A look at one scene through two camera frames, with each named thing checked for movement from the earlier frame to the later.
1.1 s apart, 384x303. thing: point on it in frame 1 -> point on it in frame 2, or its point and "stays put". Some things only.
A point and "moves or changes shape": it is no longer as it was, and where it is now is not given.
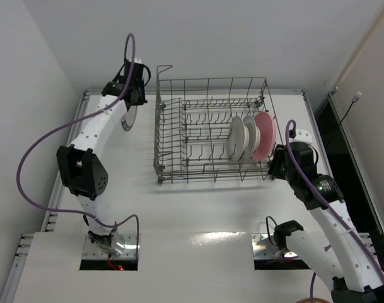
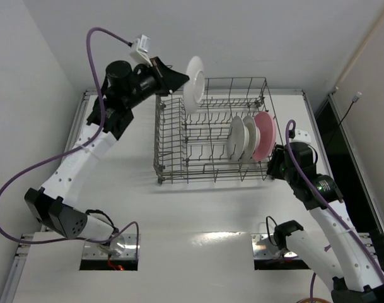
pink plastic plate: (268, 137) stays put
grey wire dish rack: (214, 130) stays put
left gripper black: (136, 95) -> (160, 77)
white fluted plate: (254, 136) stays put
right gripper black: (276, 163) stays put
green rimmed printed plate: (128, 117) moves or changes shape
